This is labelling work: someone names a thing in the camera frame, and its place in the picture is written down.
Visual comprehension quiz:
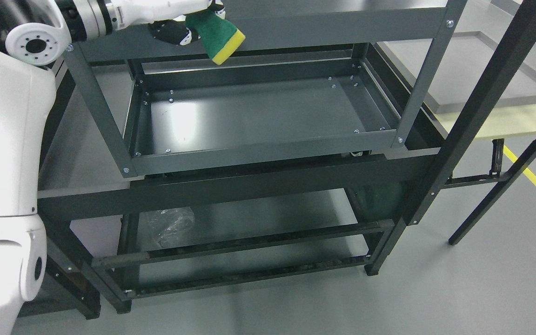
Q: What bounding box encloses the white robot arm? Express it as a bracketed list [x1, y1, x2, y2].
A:
[0, 0, 72, 335]

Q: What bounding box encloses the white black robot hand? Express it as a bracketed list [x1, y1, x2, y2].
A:
[106, 0, 226, 45]

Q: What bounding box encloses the grey flat tray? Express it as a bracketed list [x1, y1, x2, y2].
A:
[377, 31, 536, 114]

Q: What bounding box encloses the beige top folding table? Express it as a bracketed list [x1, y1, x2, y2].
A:
[421, 104, 536, 248]

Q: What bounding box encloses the black metal shelf rack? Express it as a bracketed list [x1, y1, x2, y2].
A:
[0, 0, 536, 322]

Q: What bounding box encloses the grey metal shelf cart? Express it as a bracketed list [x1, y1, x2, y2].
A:
[49, 0, 467, 314]

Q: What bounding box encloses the clear plastic bag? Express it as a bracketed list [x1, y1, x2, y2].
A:
[143, 207, 195, 248]

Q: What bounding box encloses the green yellow sponge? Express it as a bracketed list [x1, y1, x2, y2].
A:
[185, 9, 246, 65]

